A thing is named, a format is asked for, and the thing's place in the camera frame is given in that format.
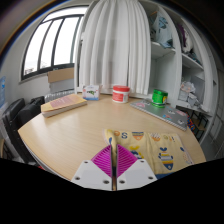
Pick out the yellow patterned towel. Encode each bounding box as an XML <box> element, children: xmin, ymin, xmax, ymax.
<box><xmin>102</xmin><ymin>128</ymin><xmax>195</xmax><ymax>192</ymax></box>

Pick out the white radiator under window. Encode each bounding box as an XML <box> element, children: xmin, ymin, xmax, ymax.
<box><xmin>44</xmin><ymin>88</ymin><xmax>76</xmax><ymax>103</ymax></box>

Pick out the blue wall poster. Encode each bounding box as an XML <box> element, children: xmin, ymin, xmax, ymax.
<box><xmin>0</xmin><ymin>75</ymin><xmax>7</xmax><ymax>108</ymax></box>

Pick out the brown cardboard box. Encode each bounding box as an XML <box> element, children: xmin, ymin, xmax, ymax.
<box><xmin>47</xmin><ymin>67</ymin><xmax>76</xmax><ymax>94</ymax></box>

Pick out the wide white pleated curtain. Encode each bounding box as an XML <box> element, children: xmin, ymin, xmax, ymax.
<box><xmin>77</xmin><ymin>0</ymin><xmax>153</xmax><ymax>96</ymax></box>

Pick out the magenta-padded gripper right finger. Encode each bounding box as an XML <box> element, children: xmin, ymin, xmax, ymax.
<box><xmin>116</xmin><ymin>143</ymin><xmax>159</xmax><ymax>192</ymax></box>

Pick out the small white and green box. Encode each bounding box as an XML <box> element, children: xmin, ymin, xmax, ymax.
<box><xmin>81</xmin><ymin>84</ymin><xmax>101</xmax><ymax>102</ymax></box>

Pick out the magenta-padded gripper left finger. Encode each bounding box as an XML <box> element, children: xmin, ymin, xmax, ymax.
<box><xmin>70</xmin><ymin>144</ymin><xmax>115</xmax><ymax>192</ymax></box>

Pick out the white shelf unit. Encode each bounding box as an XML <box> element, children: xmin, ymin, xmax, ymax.
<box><xmin>138</xmin><ymin>0</ymin><xmax>218</xmax><ymax>118</ymax></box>

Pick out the wooden chair with black frame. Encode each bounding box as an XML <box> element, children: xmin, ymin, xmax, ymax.
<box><xmin>190</xmin><ymin>110</ymin><xmax>210</xmax><ymax>142</ymax></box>

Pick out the white jar with red lid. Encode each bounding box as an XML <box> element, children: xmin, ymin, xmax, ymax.
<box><xmin>111</xmin><ymin>85</ymin><xmax>131</xmax><ymax>104</ymax></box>

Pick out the green round tin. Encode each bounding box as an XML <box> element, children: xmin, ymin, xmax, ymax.
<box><xmin>151</xmin><ymin>88</ymin><xmax>169</xmax><ymax>109</ymax></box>

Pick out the black-framed window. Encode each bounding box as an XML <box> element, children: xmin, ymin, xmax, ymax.
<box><xmin>20</xmin><ymin>5</ymin><xmax>89</xmax><ymax>81</ymax></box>

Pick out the tan book with pink cover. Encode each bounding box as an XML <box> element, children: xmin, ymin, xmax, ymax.
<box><xmin>40</xmin><ymin>93</ymin><xmax>89</xmax><ymax>118</ymax></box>

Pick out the grey laptop with stickers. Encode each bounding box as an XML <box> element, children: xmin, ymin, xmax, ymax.
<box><xmin>129</xmin><ymin>99</ymin><xmax>190</xmax><ymax>132</ymax></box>

